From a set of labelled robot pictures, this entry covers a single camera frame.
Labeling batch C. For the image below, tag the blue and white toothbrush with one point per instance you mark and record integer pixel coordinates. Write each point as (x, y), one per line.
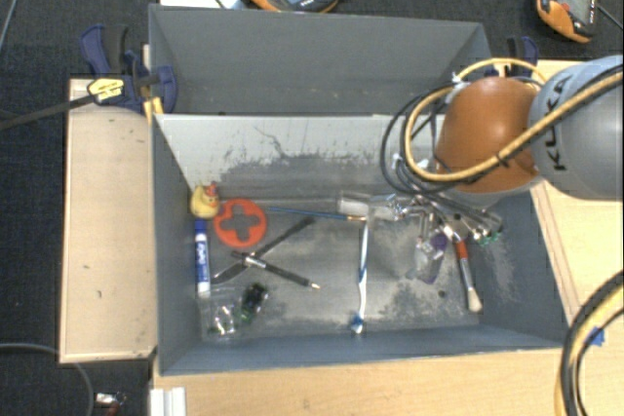
(362, 277)

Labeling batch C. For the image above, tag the clear plastic bag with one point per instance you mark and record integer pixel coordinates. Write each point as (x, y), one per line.
(219, 312)

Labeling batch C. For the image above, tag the blue and white marker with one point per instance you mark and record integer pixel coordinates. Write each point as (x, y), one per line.
(202, 258)

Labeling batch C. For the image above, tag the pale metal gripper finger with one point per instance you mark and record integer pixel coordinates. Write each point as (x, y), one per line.
(355, 204)

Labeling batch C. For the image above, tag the black pen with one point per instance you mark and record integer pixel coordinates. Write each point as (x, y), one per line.
(283, 272)

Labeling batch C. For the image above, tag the dark green toy car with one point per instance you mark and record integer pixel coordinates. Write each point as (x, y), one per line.
(254, 299)

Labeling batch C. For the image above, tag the orange disc with cross cutout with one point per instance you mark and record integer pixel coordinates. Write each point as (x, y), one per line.
(226, 236)

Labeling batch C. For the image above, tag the grey metal bin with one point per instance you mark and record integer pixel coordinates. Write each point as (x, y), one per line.
(312, 63)

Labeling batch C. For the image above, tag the yellow rubber duck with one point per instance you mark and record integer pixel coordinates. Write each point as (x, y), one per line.
(204, 202)

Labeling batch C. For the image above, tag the clear purple bottle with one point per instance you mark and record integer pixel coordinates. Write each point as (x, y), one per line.
(429, 258)

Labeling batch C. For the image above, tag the pale wood board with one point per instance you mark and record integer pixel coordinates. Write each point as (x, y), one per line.
(107, 229)

